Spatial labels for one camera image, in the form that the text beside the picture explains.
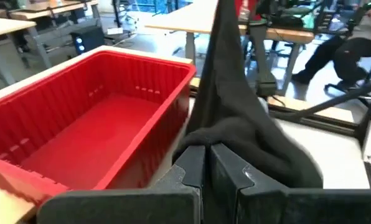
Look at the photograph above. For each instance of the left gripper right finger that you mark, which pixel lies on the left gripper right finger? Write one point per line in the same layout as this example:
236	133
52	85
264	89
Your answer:
297	208

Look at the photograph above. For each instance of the black box with blue lights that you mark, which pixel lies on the black box with blue lights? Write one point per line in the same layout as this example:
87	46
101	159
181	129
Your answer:
87	39

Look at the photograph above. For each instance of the red plastic laundry bin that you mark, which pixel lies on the red plastic laundry bin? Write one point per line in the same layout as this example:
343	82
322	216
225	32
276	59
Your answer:
89	133

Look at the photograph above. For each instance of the black garment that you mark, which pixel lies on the black garment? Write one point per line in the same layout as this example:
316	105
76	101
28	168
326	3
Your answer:
235	109

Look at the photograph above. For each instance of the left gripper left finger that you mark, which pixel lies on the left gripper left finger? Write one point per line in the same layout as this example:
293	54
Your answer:
120	208

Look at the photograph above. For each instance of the person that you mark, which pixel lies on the person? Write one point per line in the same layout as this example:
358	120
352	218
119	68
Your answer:
344	53

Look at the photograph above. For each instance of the black office chair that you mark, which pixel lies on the black office chair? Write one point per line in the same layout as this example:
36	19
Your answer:
359	87

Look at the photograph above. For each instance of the grey metal desk leg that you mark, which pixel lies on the grey metal desk leg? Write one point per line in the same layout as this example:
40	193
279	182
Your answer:
261	62
190	46
290	65

